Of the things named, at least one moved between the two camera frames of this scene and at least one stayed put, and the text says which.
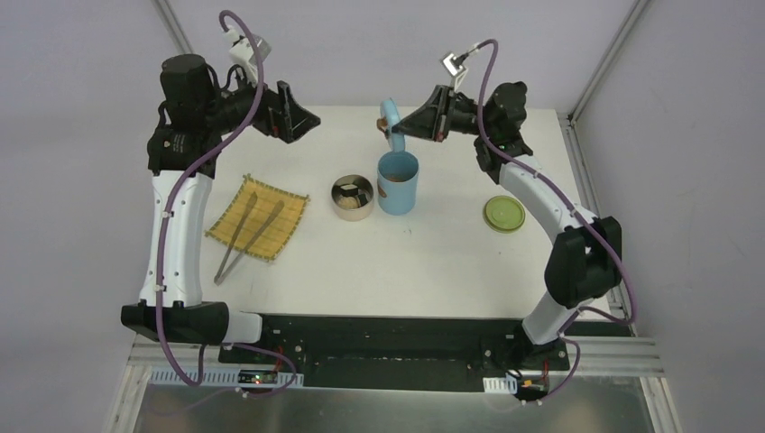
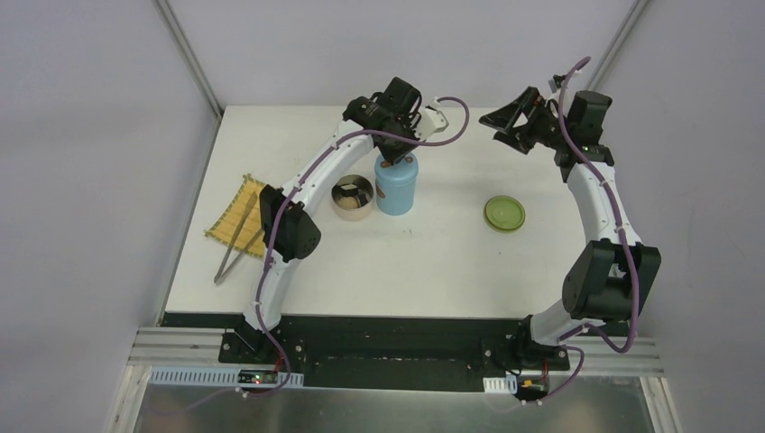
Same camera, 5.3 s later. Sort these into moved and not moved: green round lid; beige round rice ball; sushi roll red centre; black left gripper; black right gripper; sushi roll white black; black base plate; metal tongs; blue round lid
Moved: black right gripper; blue round lid; black left gripper
Not moved: black base plate; sushi roll red centre; beige round rice ball; sushi roll white black; green round lid; metal tongs
